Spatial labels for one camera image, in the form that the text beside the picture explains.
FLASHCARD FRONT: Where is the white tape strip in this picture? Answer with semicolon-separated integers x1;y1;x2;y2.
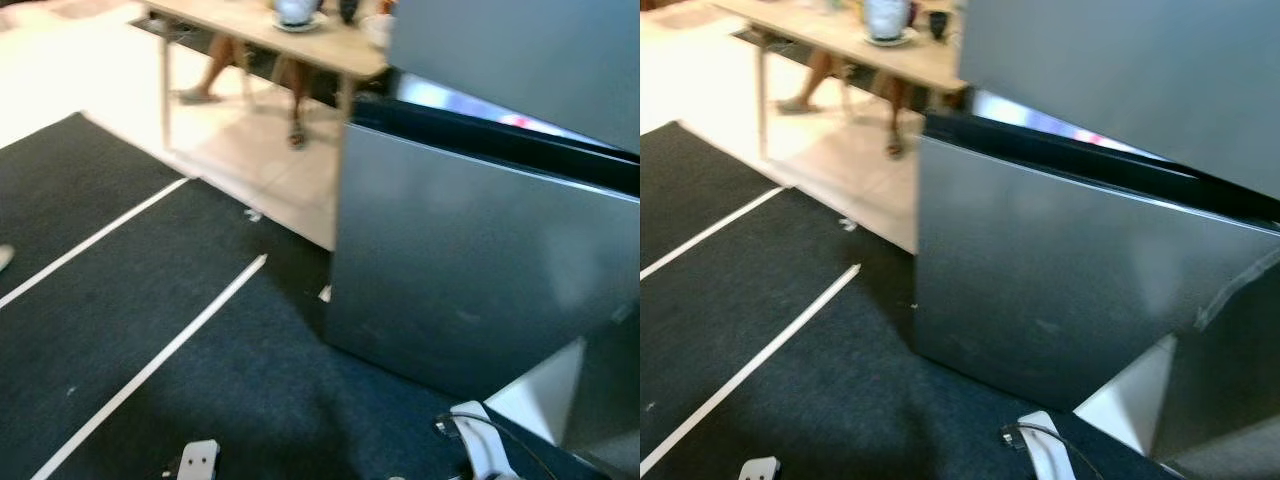
28;253;269;480
640;186;788;281
0;176;193;311
640;263;863;477

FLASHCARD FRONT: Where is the large black floor mat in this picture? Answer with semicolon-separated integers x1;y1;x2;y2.
640;120;1201;480
0;110;641;480

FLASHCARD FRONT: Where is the grey freezer door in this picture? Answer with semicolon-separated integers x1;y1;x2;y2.
957;0;1280;201
387;0;641;156

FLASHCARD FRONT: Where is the light wooden dining table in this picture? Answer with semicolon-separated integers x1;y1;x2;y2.
712;0;966;161
140;0;393;153

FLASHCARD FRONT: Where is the snack bag with label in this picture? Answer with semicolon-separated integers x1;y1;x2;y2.
862;0;913;39
272;0;321;26

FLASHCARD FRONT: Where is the white bowl with orange food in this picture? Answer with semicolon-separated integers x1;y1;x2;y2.
362;10;393;51

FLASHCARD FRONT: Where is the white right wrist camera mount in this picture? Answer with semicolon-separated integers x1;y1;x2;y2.
1015;410;1079;480
448;400;523;480

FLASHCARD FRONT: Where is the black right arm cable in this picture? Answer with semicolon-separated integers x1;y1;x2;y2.
1002;420;1111;480
433;410;561;480

